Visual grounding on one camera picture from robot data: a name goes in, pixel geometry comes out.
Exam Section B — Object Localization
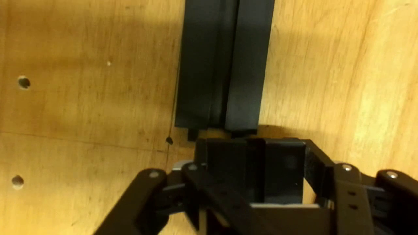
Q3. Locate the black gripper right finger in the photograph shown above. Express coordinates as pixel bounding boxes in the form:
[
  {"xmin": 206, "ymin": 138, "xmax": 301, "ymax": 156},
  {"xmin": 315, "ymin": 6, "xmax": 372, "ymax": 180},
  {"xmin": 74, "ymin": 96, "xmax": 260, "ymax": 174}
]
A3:
[{"xmin": 304, "ymin": 138, "xmax": 418, "ymax": 235}]

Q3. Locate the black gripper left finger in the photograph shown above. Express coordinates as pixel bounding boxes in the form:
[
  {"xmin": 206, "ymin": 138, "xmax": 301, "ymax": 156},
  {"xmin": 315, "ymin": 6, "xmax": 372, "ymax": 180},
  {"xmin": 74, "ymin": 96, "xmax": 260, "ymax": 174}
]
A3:
[{"xmin": 95, "ymin": 159, "xmax": 262, "ymax": 235}]

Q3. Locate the black long pad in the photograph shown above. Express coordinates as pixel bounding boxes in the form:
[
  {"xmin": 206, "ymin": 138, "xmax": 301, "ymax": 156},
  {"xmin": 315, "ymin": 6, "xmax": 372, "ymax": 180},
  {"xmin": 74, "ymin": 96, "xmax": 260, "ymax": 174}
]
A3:
[{"xmin": 176, "ymin": 0, "xmax": 276, "ymax": 140}]

